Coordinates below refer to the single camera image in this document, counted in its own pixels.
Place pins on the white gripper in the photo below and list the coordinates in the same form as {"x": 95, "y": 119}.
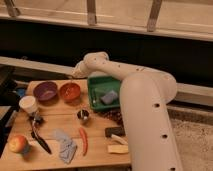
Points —
{"x": 80, "y": 70}

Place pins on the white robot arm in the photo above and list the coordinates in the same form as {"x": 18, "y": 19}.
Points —
{"x": 144, "y": 93}

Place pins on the green plastic tray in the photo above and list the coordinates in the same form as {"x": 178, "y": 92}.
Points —
{"x": 100, "y": 86}

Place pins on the orange bowl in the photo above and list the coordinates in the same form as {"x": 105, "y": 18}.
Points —
{"x": 70, "y": 91}

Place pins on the grey blue sponge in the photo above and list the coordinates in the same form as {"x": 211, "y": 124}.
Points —
{"x": 109, "y": 97}

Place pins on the small metal cup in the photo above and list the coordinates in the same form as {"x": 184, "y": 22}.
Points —
{"x": 83, "y": 116}

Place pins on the purple bowl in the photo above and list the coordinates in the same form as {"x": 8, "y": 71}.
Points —
{"x": 45, "y": 91}

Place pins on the red chili pepper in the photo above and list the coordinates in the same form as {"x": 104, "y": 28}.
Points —
{"x": 83, "y": 135}

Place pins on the black rectangular block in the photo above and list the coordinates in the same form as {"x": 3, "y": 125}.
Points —
{"x": 119, "y": 131}

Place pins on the white paper cup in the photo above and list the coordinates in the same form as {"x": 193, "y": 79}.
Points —
{"x": 29, "y": 104}

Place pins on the grey crumpled cloth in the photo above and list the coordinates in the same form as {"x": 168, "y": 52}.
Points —
{"x": 68, "y": 146}

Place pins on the yellow wooden wedge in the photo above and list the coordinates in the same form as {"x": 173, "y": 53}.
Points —
{"x": 117, "y": 149}

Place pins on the red apple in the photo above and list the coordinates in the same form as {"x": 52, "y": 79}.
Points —
{"x": 18, "y": 144}

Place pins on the black handled fork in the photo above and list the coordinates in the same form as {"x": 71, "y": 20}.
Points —
{"x": 35, "y": 135}

